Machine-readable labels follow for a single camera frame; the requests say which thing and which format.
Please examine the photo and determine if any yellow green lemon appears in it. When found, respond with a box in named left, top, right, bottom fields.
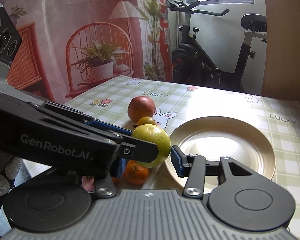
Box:
left=132, top=124, right=172, bottom=168

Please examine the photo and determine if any black exercise bike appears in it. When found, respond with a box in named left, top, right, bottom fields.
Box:
left=167, top=0, right=267, bottom=94

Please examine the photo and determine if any wooden board panel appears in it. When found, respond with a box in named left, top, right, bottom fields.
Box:
left=261, top=0, right=300, bottom=101

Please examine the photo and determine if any small orange tangerine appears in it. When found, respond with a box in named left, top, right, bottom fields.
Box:
left=123, top=160, right=149, bottom=185

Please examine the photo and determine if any green checked bunny tablecloth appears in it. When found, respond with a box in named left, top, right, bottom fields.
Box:
left=66, top=76, right=300, bottom=238

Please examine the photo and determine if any red apple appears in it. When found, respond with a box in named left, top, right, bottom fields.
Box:
left=127, top=96, right=156, bottom=124

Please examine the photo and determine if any grey gloved left hand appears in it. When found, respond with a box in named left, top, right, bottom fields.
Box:
left=0, top=151, right=23, bottom=209

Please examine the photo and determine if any small yellow orange fruit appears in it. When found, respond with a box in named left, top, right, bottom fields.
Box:
left=136, top=116, right=157, bottom=127

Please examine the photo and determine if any cream round plate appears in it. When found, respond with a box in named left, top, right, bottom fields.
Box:
left=170, top=116, right=276, bottom=179

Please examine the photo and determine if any pink printed backdrop curtain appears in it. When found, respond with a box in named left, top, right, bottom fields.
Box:
left=0, top=0, right=172, bottom=103

